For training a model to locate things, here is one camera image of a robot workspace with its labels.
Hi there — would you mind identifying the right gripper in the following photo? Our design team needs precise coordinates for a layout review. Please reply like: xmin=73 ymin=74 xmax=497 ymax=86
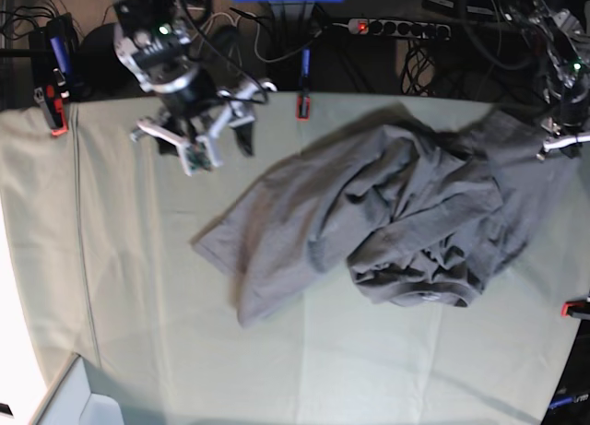
xmin=130 ymin=77 xmax=277 ymax=158

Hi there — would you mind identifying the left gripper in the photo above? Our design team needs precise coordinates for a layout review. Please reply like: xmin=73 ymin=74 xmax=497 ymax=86
xmin=537 ymin=116 xmax=589 ymax=160

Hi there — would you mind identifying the dark grey t-shirt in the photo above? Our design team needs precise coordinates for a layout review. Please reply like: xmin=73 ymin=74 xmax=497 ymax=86
xmin=193 ymin=110 xmax=579 ymax=327

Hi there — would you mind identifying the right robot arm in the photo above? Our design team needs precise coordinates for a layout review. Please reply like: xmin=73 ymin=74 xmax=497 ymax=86
xmin=112 ymin=0 xmax=275 ymax=166

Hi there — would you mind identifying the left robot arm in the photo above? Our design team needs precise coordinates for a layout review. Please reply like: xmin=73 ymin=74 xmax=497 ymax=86
xmin=499 ymin=0 xmax=589 ymax=160

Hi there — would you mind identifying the red clamp top centre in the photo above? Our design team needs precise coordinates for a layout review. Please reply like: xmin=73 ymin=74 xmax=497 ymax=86
xmin=296 ymin=92 xmax=311 ymax=121

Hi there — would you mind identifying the pale green table cloth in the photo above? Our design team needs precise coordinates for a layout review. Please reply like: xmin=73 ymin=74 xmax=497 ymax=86
xmin=1 ymin=93 xmax=589 ymax=424

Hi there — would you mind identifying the red clamp left edge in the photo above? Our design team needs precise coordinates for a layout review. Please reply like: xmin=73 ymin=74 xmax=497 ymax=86
xmin=33 ymin=85 xmax=68 ymax=137

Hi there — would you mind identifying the red clamp edge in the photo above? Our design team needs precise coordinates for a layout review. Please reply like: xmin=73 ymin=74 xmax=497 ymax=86
xmin=33 ymin=85 xmax=68 ymax=137
xmin=560 ymin=299 xmax=590 ymax=321

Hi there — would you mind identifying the black device with labels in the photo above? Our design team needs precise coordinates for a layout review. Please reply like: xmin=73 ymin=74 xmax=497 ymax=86
xmin=421 ymin=0 xmax=508 ymax=20

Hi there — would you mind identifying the red clamp right edge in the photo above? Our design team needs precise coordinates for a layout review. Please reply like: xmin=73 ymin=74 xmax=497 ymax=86
xmin=560 ymin=299 xmax=590 ymax=321

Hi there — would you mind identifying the white power strip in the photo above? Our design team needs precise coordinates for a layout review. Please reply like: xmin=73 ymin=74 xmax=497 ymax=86
xmin=347 ymin=18 xmax=453 ymax=41

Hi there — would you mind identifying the grey plastic bin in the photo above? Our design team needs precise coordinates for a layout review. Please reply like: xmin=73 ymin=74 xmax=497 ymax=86
xmin=29 ymin=353 xmax=124 ymax=425

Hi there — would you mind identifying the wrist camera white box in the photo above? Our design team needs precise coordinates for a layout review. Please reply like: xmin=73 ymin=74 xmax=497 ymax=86
xmin=177 ymin=136 xmax=223 ymax=176

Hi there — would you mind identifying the white cable on floor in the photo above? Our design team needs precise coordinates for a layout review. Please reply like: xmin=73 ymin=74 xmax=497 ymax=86
xmin=197 ymin=11 xmax=241 ymax=43

